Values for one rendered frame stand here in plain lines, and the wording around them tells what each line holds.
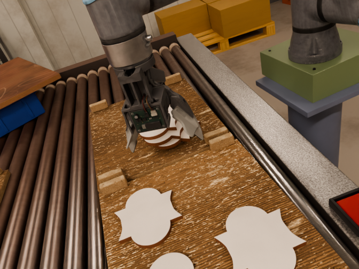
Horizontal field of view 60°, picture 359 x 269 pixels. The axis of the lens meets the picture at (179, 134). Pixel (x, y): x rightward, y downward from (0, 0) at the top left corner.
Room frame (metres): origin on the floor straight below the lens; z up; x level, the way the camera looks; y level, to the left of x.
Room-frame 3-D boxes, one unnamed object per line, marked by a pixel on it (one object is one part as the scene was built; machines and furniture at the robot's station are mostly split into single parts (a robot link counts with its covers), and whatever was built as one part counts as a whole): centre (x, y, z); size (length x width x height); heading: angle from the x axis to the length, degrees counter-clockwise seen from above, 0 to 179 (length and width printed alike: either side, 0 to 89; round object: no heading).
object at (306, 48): (0.85, -0.47, 1.01); 0.15 x 0.15 x 0.10
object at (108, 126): (0.78, 0.07, 0.93); 0.41 x 0.35 x 0.02; 7
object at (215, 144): (0.58, -0.09, 0.95); 0.06 x 0.02 x 0.03; 98
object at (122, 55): (0.51, 0.04, 1.24); 0.08 x 0.08 x 0.05
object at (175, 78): (0.99, -0.03, 0.95); 0.06 x 0.02 x 0.03; 97
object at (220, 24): (3.80, -0.76, 0.23); 1.27 x 0.87 x 0.46; 96
